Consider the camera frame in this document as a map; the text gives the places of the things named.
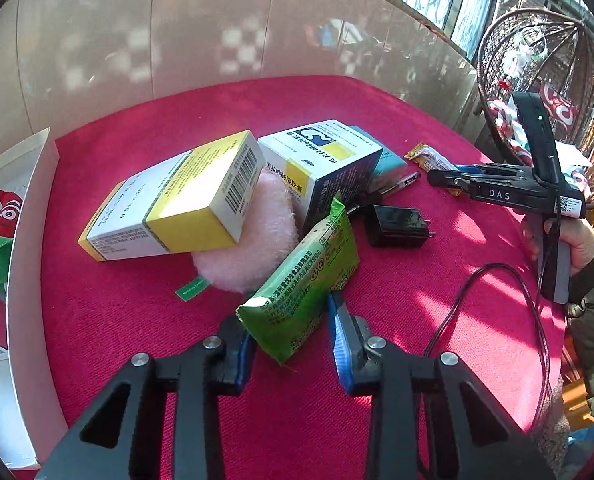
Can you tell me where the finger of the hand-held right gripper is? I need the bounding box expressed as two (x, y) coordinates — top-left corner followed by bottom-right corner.
(451, 162), (522, 177)
(427, 169), (478, 191)

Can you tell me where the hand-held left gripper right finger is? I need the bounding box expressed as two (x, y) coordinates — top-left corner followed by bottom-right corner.
(326, 290), (558, 480)

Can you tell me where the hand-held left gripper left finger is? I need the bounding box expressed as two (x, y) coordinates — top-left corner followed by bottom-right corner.
(37, 312), (258, 480)

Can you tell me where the yellow snack bar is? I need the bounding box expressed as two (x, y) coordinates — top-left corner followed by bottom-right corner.
(404, 142), (464, 197)

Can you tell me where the black gel pen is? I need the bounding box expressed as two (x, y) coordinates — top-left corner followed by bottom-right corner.
(347, 171), (422, 216)

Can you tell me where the teal box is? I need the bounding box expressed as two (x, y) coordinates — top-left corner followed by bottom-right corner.
(349, 125), (409, 178)

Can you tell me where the green snack packet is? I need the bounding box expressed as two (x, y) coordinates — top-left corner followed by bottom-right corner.
(236, 192), (360, 366)

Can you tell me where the black plug charger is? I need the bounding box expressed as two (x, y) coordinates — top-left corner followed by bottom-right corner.
(363, 204), (437, 249)

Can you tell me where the pink plush puff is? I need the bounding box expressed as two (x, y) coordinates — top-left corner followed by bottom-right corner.
(175, 167), (300, 301)

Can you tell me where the blue white medicine box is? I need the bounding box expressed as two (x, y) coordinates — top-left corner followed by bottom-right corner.
(257, 119), (384, 236)

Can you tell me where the yellow white medicine box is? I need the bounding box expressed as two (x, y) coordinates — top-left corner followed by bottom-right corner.
(77, 130), (267, 262)

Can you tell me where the white cardboard box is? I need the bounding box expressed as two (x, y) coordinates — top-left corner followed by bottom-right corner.
(0, 127), (70, 468)

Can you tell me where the person's right hand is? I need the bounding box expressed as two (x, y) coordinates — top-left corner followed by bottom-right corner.
(521, 212), (594, 278)

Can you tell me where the white red patterned cushion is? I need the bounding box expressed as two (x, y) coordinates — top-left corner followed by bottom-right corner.
(487, 82), (594, 182)

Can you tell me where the wicker hanging chair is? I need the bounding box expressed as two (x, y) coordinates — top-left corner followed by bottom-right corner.
(477, 7), (594, 209)

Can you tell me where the grey fuzzy cover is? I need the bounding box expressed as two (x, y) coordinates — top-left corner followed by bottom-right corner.
(537, 375), (573, 476)

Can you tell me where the blue plastic bag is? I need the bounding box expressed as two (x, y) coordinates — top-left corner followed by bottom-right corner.
(567, 425), (594, 467)

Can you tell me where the black braided cable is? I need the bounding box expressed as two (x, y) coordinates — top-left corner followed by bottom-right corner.
(423, 210), (554, 433)

